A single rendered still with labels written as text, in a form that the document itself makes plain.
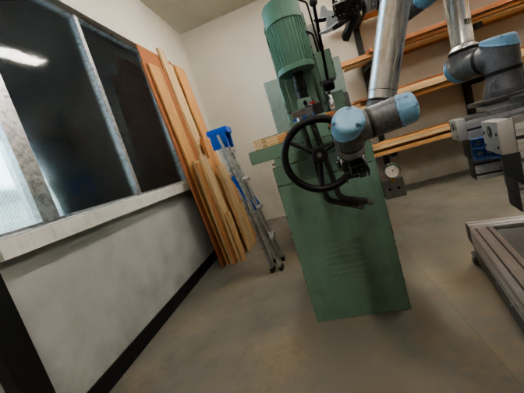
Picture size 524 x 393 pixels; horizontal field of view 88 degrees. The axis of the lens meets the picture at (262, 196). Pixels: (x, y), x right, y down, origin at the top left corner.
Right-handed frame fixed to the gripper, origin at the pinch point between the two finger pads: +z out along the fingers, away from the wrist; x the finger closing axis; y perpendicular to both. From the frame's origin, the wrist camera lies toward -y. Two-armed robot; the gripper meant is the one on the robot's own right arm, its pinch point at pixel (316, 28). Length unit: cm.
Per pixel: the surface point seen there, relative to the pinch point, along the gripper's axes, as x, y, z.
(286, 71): 7.4, -9.6, 16.6
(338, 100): 1.1, -37.2, -4.2
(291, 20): -5.4, 4.9, 9.1
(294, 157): 39, -33, 23
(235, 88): -207, -115, 96
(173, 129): -69, -62, 128
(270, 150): 35, -28, 32
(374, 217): 62, -59, -5
